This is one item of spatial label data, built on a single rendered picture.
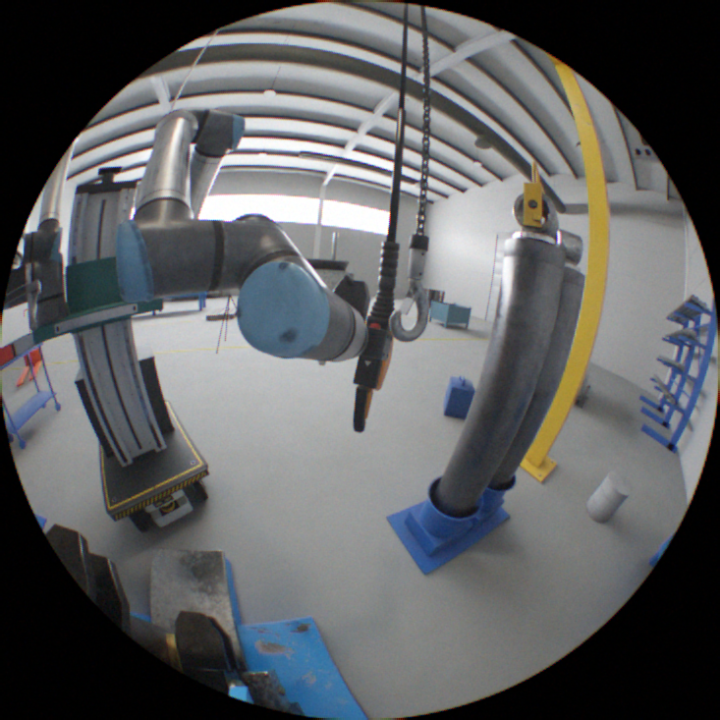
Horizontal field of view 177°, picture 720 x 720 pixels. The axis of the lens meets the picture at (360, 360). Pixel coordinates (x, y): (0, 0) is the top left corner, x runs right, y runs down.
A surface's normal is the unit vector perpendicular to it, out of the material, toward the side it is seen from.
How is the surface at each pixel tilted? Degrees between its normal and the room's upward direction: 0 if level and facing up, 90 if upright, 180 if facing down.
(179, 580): 0
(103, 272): 90
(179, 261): 103
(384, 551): 0
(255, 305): 72
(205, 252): 91
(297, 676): 0
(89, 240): 90
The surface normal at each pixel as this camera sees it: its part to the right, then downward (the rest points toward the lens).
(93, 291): 0.82, 0.27
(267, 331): -0.27, -0.01
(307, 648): 0.09, -0.93
